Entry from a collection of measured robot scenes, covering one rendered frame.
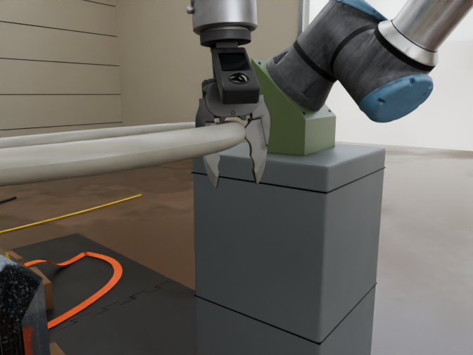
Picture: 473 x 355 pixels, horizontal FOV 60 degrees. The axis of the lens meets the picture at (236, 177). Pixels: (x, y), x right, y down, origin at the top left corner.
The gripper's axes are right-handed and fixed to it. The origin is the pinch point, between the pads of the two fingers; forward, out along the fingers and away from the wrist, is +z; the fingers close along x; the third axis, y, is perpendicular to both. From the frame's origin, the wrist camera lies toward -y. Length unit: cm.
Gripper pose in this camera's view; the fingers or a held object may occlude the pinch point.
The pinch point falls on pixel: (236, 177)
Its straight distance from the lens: 58.4
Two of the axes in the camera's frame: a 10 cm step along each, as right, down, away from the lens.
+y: -1.4, -1.5, 9.8
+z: 0.6, 9.9, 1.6
